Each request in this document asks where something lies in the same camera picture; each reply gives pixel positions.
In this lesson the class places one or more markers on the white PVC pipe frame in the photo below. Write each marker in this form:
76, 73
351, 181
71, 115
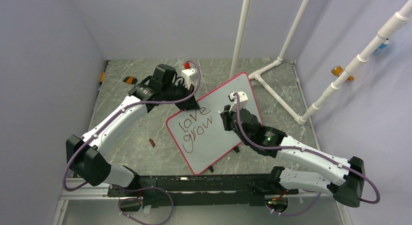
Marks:
257, 74

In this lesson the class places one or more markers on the pink framed whiteboard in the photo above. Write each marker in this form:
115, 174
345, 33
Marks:
199, 134

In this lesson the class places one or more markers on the orange wall knob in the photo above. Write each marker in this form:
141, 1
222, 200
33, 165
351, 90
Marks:
337, 71

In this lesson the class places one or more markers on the blue wall clip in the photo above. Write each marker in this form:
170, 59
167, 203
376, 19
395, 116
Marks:
385, 43

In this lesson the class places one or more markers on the orange black tool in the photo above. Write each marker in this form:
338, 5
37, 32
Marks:
130, 80

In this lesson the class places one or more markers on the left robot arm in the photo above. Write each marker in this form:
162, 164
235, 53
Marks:
86, 154

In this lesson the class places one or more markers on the white PVC pipe right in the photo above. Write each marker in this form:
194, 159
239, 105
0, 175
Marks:
393, 24

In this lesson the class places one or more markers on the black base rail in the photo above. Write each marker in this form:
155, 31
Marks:
204, 190

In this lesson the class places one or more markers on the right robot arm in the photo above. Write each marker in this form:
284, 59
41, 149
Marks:
341, 178

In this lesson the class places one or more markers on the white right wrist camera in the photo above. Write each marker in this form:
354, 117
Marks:
238, 99

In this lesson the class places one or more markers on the yellow black screwdriver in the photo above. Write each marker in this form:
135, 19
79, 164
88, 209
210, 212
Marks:
102, 77

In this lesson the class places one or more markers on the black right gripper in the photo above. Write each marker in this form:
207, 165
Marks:
226, 115

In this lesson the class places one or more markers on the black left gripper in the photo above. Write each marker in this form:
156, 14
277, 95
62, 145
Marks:
189, 104

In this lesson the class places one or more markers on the brown marker cap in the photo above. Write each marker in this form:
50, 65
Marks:
152, 142

